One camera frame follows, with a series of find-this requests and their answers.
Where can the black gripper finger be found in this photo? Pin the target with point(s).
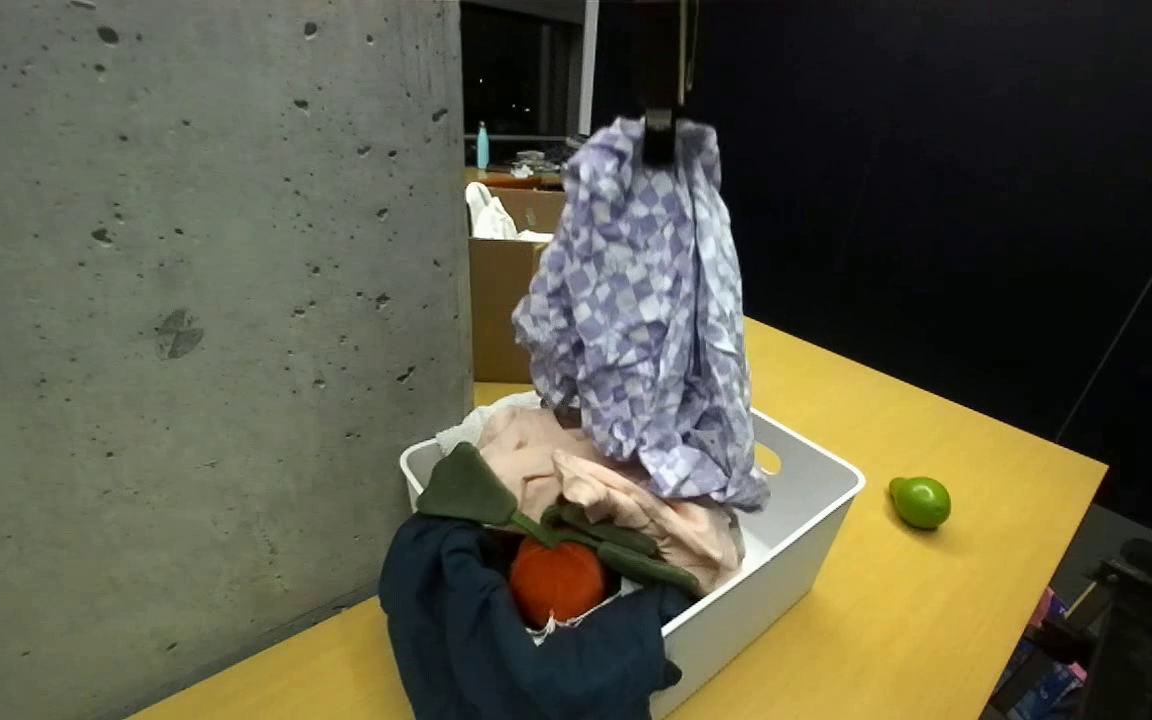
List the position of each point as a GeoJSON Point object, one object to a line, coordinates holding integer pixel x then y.
{"type": "Point", "coordinates": [659, 138]}

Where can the purple white checked cloth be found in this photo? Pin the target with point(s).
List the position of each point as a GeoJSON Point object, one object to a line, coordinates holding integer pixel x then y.
{"type": "Point", "coordinates": [640, 307]}

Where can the pink cloth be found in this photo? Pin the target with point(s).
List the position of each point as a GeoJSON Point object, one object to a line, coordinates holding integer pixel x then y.
{"type": "Point", "coordinates": [579, 480]}

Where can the dark green cloth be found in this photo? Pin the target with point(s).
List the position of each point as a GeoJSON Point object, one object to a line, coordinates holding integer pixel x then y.
{"type": "Point", "coordinates": [470, 493]}

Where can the dark blue cloth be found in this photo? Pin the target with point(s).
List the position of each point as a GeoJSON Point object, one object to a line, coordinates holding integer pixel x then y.
{"type": "Point", "coordinates": [498, 652]}

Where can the pile of desk clutter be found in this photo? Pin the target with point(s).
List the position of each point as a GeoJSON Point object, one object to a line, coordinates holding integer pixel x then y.
{"type": "Point", "coordinates": [550, 156]}

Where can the long wooden window desk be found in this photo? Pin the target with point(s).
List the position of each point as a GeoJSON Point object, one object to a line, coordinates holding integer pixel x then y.
{"type": "Point", "coordinates": [520, 182]}

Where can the light blue bottle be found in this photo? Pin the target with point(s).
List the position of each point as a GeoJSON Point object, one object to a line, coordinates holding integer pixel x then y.
{"type": "Point", "coordinates": [482, 144]}

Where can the white paper bag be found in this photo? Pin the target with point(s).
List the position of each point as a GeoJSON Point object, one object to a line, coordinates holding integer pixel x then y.
{"type": "Point", "coordinates": [488, 214]}

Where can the brown cardboard box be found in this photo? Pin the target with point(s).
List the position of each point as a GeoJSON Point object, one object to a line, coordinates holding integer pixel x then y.
{"type": "Point", "coordinates": [498, 307]}

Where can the white plastic bin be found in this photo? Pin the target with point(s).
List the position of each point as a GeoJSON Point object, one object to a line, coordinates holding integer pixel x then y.
{"type": "Point", "coordinates": [790, 535]}

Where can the green pear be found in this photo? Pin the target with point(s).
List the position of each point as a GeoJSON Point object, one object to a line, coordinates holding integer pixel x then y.
{"type": "Point", "coordinates": [923, 502]}

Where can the orange ball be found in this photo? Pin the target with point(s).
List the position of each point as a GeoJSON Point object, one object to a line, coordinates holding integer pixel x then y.
{"type": "Point", "coordinates": [559, 580]}

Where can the black equipment pile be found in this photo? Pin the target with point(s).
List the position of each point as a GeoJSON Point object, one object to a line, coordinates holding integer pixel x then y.
{"type": "Point", "coordinates": [1150, 627]}

